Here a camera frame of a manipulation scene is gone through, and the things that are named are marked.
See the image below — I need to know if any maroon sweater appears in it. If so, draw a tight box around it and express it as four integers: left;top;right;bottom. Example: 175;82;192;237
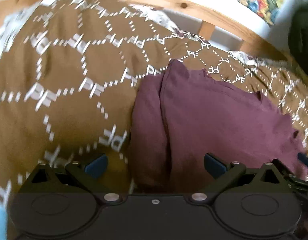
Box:
128;60;308;192

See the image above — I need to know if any light blue cloth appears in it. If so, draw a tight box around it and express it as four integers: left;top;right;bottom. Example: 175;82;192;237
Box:
0;205;7;240

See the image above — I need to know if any brown PF patterned blanket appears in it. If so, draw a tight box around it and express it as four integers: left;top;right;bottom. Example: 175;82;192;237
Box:
0;0;308;240

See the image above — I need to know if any black puffy jacket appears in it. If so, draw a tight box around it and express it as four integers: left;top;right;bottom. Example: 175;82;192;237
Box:
288;3;308;75

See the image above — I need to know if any wooden bed frame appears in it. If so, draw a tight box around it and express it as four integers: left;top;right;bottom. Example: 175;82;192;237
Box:
0;0;308;81

